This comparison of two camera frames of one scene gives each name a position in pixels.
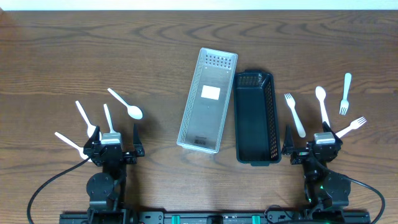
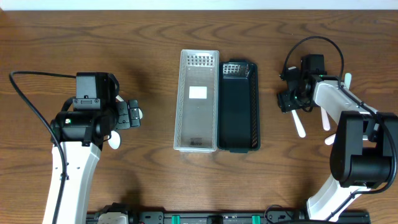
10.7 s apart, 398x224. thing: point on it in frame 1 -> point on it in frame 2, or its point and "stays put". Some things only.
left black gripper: [114, 154] -> [125, 114]
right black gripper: [300, 155] -> [285, 102]
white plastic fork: [291, 102] stays put
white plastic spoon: [133, 111] stays put
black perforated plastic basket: [257, 130] -> [239, 107]
